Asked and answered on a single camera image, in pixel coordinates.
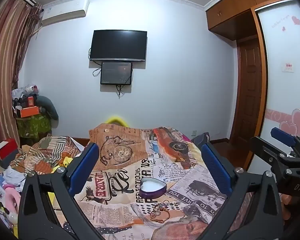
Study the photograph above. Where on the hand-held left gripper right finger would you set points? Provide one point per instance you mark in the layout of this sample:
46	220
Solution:
216	167

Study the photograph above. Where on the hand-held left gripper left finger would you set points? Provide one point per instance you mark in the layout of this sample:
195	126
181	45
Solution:
83	170

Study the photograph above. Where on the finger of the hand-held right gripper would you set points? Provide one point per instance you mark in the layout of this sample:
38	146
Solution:
267	152
282	135

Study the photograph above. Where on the purple heart-shaped tin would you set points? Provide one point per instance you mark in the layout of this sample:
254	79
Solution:
153	187

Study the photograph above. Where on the person's right hand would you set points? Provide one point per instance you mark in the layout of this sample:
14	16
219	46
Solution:
287	202

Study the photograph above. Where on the yellow cloth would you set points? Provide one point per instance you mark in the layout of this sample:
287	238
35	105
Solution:
62	163

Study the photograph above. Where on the dark blue cloth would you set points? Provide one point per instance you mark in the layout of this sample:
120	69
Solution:
201	138

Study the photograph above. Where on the white heart-print wardrobe door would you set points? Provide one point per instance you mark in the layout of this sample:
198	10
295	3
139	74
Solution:
285	92

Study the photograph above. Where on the striped patterned quilt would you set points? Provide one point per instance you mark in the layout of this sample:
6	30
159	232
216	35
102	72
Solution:
45	150

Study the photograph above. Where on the brown wooden door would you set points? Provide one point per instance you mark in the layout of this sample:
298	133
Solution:
250	90

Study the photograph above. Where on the newspaper print blanket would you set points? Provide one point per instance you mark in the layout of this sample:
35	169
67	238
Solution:
140	160

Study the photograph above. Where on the yellow fluffy item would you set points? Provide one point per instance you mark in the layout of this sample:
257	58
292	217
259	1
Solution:
115	120

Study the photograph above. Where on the green patterned bag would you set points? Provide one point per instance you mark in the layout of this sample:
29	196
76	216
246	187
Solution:
33	126

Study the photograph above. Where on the small wardrobe sticker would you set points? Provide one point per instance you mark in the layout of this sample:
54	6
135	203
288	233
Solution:
287	67

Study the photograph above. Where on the pink plush toy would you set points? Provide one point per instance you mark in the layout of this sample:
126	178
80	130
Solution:
11	200

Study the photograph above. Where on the red box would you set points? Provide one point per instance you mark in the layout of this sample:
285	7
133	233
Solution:
6	148

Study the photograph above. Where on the orange box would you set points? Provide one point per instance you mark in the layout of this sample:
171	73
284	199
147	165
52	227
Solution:
27	111

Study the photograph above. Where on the striped brown curtain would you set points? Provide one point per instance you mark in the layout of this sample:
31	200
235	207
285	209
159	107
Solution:
5	67

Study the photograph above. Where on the wooden overhead cabinet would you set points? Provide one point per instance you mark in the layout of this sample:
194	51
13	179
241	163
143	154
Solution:
230	12

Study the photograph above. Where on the white air conditioner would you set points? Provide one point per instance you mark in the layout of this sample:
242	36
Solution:
65	11

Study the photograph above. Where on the small black wall monitor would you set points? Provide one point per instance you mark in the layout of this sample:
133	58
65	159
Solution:
116	72

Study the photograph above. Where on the black wall television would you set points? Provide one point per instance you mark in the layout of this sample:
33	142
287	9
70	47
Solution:
118	44

